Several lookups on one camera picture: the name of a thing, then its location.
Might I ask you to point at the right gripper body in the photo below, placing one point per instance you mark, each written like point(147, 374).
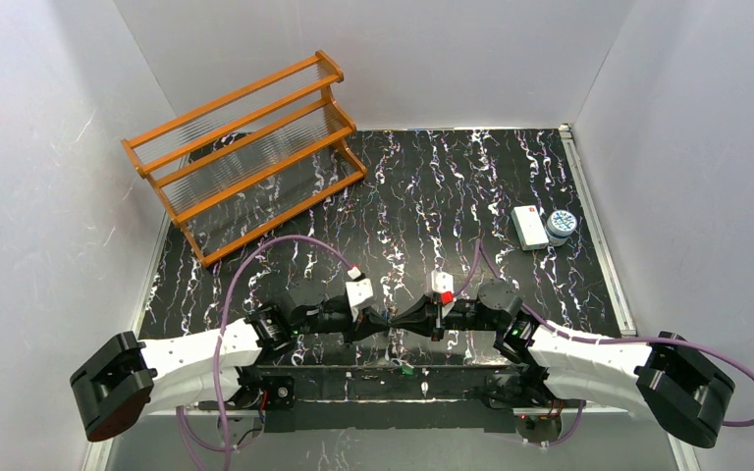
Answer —
point(435, 317)

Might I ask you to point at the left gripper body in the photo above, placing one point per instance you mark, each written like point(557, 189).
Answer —
point(350, 330)

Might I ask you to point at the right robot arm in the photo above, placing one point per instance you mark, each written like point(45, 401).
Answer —
point(660, 379)

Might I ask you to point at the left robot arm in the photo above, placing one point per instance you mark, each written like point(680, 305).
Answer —
point(128, 378)

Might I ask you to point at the white green small box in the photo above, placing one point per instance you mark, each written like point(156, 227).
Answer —
point(529, 228)

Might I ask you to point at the blue white round tin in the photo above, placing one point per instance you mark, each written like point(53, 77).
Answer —
point(560, 225)

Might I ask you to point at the orange wooden shelf rack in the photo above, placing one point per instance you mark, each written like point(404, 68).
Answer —
point(233, 169)

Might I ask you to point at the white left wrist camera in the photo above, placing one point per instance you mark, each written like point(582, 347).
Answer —
point(359, 292)

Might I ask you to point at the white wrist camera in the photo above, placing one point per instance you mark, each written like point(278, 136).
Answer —
point(441, 287)
point(359, 292)

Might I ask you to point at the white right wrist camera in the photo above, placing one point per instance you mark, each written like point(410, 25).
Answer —
point(441, 287)

